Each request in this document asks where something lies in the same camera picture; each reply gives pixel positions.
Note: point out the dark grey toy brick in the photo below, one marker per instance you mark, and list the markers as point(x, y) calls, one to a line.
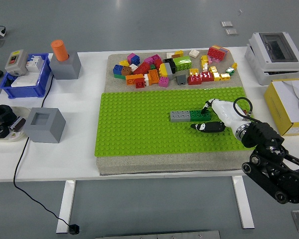
point(181, 79)

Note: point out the light grey toy brick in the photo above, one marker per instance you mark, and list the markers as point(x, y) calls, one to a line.
point(170, 72)

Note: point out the brown black small module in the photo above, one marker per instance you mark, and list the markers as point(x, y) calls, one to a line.
point(18, 123)

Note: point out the pink toy brick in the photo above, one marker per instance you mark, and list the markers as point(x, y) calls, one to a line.
point(164, 82)
point(216, 60)

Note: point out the grey block square recess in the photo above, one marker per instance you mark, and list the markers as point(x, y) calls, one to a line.
point(47, 132)

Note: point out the long red toy brick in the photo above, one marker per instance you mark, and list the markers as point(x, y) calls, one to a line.
point(141, 68)

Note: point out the blue toy brick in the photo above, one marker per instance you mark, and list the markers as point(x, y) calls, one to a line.
point(118, 69)
point(136, 60)

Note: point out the small white toy brick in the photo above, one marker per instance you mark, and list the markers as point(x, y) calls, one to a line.
point(147, 79)

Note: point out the black toy brick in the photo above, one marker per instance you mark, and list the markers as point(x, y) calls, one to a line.
point(170, 62)

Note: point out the lime green studded baseplate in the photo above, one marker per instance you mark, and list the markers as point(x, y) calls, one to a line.
point(139, 124)

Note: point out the white enclosure clear lid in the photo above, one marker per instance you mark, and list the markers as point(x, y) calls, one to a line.
point(276, 63)

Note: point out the grey metal bar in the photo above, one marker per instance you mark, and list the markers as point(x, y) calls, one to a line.
point(159, 235)

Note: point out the brown toy brick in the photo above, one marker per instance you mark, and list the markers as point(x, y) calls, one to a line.
point(126, 71)

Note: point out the purple toy brick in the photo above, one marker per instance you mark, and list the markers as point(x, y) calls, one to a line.
point(226, 52)

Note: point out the grey block holding cylinder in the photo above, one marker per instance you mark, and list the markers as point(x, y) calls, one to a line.
point(66, 69)

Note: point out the white floor socket plug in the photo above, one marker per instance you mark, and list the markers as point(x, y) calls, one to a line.
point(2, 32)

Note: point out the grey switch box red button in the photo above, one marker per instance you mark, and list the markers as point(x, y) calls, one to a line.
point(14, 62)

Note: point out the black plug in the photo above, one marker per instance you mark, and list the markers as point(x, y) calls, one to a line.
point(74, 229)

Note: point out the green white toy brick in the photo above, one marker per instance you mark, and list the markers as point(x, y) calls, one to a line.
point(230, 71)

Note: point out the small red toy brick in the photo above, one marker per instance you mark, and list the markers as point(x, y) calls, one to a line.
point(140, 85)

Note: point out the dark green toy brick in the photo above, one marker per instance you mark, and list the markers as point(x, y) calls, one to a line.
point(195, 116)

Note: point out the magenta toy brick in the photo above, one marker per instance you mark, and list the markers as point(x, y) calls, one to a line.
point(149, 60)
point(156, 57)
point(131, 57)

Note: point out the silver floor plate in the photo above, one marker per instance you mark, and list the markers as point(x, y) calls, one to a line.
point(231, 32)
point(227, 24)

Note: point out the yellow white toy brick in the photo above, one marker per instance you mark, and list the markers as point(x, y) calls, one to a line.
point(205, 67)

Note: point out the white table leg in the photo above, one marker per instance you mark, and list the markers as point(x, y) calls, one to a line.
point(243, 201)
point(66, 206)

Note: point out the yellow rounded toy brick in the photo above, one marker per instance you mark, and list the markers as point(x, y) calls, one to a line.
point(163, 70)

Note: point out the blue plastic bin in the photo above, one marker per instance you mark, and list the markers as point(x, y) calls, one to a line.
point(25, 91)

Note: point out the lime green toy brick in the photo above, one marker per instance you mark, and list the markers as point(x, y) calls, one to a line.
point(182, 63)

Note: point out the white oval tray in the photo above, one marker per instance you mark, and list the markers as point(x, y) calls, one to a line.
point(23, 110)

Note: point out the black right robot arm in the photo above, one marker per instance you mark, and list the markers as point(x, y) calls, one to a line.
point(261, 133)

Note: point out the yellow white cardboard box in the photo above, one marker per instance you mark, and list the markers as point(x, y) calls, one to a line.
point(279, 109)

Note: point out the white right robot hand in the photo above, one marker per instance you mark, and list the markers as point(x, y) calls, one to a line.
point(228, 112)

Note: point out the long orange toy brick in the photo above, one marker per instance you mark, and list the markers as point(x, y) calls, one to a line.
point(134, 80)

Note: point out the white wall switch plate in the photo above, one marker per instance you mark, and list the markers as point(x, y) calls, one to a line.
point(24, 81)

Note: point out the white circuit breaker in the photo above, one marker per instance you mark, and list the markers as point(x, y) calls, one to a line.
point(35, 63)

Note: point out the white electrical enclosure box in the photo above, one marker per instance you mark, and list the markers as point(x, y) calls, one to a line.
point(269, 77)

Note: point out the small green toy brick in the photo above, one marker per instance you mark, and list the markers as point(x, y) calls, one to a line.
point(153, 67)

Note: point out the large red toy brick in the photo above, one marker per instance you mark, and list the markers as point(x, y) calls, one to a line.
point(215, 53)

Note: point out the green flat toy brick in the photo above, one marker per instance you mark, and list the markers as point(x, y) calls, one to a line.
point(119, 76)

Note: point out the grey-brown foam mat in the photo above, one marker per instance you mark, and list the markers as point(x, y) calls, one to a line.
point(164, 164)

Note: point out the orange cylinder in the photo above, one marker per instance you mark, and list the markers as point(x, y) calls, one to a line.
point(59, 49)

